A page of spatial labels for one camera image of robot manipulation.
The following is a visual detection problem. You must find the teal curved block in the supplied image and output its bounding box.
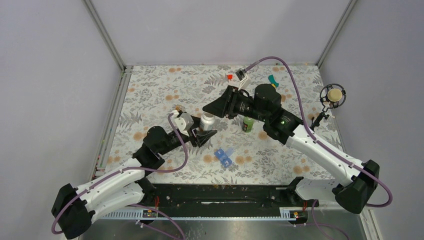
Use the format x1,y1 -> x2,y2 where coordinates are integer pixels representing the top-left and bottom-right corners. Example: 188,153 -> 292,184
267,74 -> 279,88

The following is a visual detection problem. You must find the green pill bottle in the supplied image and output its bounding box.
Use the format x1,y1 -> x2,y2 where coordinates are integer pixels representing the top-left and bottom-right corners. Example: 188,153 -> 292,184
242,116 -> 255,133

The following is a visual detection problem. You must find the slotted grey cable duct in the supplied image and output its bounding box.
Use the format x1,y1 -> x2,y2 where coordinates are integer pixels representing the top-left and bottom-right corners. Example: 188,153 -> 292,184
99,207 -> 309,222

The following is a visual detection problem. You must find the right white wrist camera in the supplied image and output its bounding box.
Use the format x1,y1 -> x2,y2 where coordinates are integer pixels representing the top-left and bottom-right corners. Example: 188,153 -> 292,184
235,68 -> 251,90

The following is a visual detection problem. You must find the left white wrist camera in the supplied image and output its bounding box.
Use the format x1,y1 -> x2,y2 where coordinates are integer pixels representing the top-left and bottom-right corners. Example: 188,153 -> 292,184
171,110 -> 194,136

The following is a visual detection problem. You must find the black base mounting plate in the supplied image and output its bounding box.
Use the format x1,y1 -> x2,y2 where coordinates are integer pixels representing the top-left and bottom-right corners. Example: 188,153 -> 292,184
139,183 -> 314,218

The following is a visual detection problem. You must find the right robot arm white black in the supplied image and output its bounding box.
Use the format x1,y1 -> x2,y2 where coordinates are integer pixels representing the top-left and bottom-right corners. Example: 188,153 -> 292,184
202,84 -> 380,214

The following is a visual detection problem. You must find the blue weekly pill organizer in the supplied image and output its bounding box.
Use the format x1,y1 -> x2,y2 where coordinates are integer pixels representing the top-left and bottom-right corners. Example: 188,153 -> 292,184
214,148 -> 234,168

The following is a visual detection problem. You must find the floral patterned table mat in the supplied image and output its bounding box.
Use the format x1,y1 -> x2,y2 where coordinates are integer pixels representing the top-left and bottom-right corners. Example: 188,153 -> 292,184
102,65 -> 332,185

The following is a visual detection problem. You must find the white cap pill bottle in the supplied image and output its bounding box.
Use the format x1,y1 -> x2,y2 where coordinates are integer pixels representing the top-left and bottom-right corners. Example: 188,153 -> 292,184
199,112 -> 216,131

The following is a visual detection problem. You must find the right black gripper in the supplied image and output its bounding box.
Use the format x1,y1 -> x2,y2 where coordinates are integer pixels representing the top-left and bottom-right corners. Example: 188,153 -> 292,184
203,84 -> 269,122

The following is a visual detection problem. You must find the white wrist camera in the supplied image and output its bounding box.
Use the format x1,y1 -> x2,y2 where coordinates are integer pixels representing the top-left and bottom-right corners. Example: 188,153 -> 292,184
171,110 -> 194,136
235,68 -> 251,90

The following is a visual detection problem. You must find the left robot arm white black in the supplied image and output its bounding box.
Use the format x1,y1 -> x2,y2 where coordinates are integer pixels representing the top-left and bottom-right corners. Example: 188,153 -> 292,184
51,126 -> 217,240

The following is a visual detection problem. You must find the microphone on tripod stand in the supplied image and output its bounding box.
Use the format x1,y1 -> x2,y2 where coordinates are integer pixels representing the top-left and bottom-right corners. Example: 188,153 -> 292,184
310,83 -> 347,130

